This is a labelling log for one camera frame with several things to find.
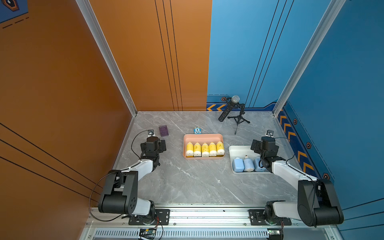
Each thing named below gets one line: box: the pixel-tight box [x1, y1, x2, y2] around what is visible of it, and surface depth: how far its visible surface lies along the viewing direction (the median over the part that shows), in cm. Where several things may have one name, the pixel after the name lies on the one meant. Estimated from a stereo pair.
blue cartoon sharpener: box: [193, 127, 202, 135], surface depth 108 cm
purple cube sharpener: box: [158, 125, 169, 137], surface depth 107 cm
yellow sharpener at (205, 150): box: [201, 142, 210, 157], surface depth 91 cm
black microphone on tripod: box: [218, 95, 251, 135], surface depth 98 cm
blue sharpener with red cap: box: [243, 155, 255, 172], surface depth 86 cm
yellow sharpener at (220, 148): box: [216, 141, 225, 157], surface depth 92 cm
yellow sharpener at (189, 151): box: [186, 141, 194, 158], surface depth 93 cm
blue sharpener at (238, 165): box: [232, 157, 245, 173], surface depth 86 cm
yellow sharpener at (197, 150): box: [193, 142, 202, 157], surface depth 91 cm
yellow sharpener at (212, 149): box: [209, 141, 217, 157], surface depth 93 cm
